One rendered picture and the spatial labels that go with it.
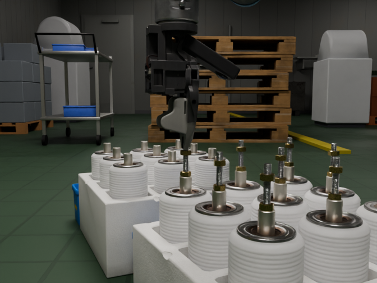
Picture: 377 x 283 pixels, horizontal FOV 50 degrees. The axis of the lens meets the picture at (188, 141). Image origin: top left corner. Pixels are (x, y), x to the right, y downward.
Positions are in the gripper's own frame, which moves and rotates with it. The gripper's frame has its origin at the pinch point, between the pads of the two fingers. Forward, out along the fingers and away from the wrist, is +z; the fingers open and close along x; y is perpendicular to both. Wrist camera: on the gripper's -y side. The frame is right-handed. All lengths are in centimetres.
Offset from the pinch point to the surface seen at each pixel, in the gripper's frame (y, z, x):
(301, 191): -22.9, 10.4, -0.1
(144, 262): 8.2, 21.3, 0.6
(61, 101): 47, 1, -579
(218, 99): -101, -5, -275
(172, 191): 2.8, 9.0, -0.7
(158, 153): -2.7, 8.3, -43.7
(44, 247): 29, 34, -47
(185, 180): 0.8, 6.8, 1.0
